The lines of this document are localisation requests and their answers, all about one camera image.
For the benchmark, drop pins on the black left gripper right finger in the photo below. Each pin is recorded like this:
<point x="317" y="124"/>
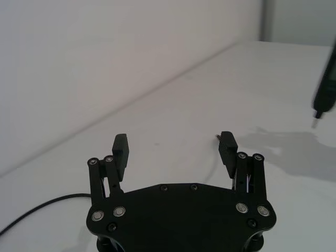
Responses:
<point x="228" y="155"/>

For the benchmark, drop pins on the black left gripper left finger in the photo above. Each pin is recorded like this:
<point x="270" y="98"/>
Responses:
<point x="119" y="157"/>

